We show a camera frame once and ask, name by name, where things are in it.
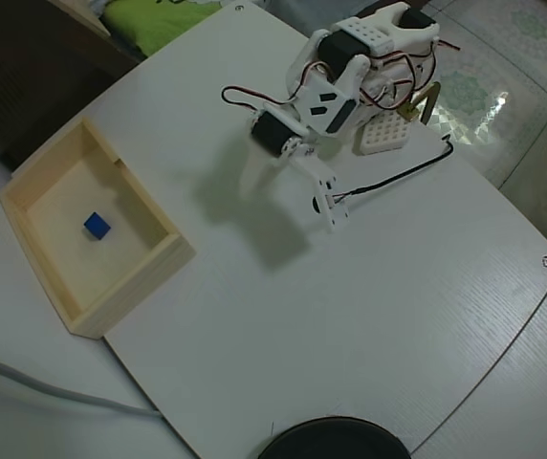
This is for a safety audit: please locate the dark brown furniture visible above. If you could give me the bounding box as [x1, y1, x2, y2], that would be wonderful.
[0, 0, 143, 173]

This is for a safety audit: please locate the black camera cable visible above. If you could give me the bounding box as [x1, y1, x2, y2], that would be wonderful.
[338, 135, 457, 205]

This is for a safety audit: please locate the small blue cube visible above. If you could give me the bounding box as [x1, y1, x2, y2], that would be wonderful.
[82, 211, 113, 242]

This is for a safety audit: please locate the beige wooden board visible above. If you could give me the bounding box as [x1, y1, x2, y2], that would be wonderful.
[46, 0, 112, 38]

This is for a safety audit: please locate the black round stand base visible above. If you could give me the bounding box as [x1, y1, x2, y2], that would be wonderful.
[256, 416, 413, 459]

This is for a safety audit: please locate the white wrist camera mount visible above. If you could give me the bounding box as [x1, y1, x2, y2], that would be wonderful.
[292, 151, 352, 235]

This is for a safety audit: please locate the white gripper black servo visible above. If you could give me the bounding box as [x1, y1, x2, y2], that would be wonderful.
[238, 101, 321, 202]

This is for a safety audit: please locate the green cloth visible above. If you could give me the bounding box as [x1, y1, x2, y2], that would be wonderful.
[100, 0, 227, 57]

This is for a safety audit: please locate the red black servo wire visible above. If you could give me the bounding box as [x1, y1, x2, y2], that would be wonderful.
[219, 84, 303, 112]

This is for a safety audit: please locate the light wooden box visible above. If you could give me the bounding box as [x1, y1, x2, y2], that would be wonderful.
[0, 117, 197, 341]

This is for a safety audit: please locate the white perforated base plate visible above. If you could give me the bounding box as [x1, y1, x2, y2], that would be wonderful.
[352, 112, 411, 157]

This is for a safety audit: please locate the brass wooden clamp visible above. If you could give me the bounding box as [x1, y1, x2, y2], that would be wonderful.
[399, 80, 443, 127]

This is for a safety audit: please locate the grey cable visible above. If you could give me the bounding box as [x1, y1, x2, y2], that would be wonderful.
[0, 351, 163, 420]

